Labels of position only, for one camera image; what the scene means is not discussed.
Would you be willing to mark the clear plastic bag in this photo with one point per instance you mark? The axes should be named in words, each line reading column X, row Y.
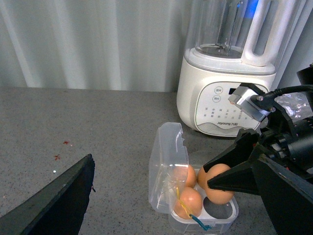
column 296, row 105

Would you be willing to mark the clear plastic egg box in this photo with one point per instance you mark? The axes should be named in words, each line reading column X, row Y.
column 166, row 190

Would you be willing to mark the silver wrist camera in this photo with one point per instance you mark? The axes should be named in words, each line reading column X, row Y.
column 253, row 101

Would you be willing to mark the brown egg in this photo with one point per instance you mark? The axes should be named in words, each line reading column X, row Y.
column 186, row 175
column 201, row 176
column 189, row 202
column 217, row 196

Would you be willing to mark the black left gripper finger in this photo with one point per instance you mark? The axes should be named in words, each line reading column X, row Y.
column 58, row 208

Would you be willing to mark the yellow blue rubber band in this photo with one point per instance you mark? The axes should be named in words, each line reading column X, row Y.
column 189, row 210

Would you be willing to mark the brown egg in box front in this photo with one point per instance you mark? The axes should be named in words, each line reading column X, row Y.
column 189, row 202

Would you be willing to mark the grey pleated curtain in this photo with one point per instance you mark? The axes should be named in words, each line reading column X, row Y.
column 133, row 45

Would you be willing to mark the brown egg in box back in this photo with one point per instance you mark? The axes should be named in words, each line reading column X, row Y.
column 186, row 175

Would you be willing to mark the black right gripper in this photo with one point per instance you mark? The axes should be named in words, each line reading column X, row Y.
column 284, row 158

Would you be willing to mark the white Joyoung blender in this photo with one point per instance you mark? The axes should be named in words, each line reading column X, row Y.
column 230, row 42

